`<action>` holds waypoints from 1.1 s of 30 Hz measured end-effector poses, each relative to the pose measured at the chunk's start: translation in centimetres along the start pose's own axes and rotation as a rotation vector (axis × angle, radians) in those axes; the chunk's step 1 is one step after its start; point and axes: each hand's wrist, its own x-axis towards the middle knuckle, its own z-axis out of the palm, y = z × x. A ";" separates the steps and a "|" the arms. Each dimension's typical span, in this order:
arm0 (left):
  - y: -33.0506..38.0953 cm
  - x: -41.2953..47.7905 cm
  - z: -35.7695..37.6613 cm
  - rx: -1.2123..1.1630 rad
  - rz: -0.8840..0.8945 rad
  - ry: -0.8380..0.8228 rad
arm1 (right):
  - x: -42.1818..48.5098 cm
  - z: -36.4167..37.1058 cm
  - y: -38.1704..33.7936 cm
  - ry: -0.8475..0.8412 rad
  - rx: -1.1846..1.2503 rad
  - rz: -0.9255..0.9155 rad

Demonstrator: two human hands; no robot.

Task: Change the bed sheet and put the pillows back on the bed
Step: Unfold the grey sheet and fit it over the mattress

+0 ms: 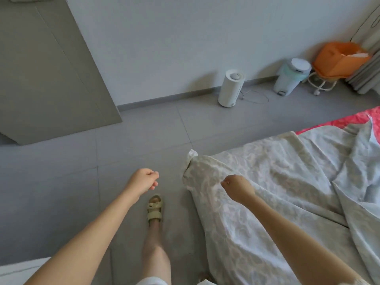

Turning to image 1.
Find person's left forearm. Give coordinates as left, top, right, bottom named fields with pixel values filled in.
left=25, top=193, right=143, bottom=285

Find orange plastic basket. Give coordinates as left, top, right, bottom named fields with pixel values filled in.
left=313, top=42, right=372, bottom=80

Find thin grey floor cable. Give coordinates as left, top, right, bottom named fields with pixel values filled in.
left=239, top=87, right=271, bottom=106

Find white cylinder appliance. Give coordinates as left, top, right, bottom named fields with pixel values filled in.
left=217, top=69, right=247, bottom=108

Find person's left hand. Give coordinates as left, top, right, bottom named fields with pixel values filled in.
left=123, top=168, right=160, bottom=203

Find person's left leg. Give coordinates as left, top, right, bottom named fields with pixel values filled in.
left=141, top=219, right=173, bottom=283

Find grey curtain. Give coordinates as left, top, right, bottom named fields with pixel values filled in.
left=347, top=9, right=380, bottom=95

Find beige strap sandal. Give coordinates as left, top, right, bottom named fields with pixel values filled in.
left=146, top=194, right=165, bottom=227

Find person's right forearm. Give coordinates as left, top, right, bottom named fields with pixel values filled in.
left=245, top=196, right=363, bottom=285

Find person's right hand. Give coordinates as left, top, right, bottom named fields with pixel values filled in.
left=220, top=174, right=257, bottom=206

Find red floral mattress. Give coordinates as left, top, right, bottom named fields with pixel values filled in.
left=297, top=105, right=380, bottom=144

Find grey door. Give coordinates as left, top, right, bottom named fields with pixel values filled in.
left=0, top=0, right=124, bottom=146

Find person's white shorts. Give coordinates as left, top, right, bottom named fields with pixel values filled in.
left=135, top=276, right=218, bottom=285

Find grey lidded trash can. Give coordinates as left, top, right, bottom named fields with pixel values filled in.
left=274, top=57, right=312, bottom=97

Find blue-grey cloth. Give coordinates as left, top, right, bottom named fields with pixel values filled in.
left=181, top=116, right=380, bottom=285

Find person's white shirt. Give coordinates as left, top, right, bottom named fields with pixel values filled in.
left=338, top=277, right=372, bottom=285

